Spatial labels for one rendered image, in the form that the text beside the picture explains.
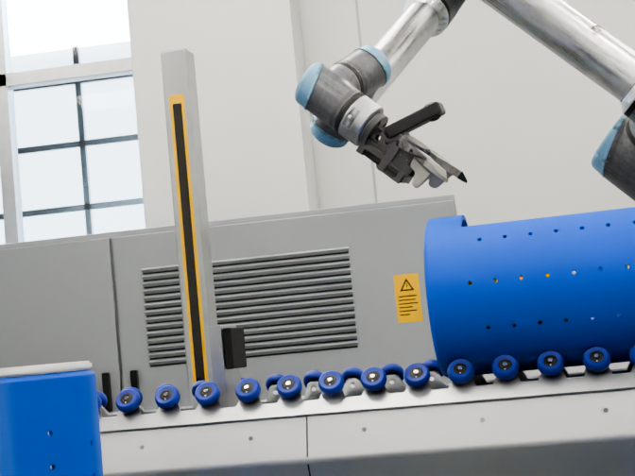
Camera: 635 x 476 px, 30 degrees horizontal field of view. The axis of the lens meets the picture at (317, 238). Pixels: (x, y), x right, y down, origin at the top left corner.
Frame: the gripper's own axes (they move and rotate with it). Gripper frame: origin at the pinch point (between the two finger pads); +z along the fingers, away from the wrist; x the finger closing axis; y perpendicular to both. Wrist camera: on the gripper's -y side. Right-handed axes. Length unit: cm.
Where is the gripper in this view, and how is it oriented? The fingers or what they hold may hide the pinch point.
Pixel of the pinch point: (460, 178)
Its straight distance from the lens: 223.9
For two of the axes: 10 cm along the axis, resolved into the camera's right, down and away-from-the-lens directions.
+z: 7.6, 5.9, -2.7
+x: -3.6, 0.3, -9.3
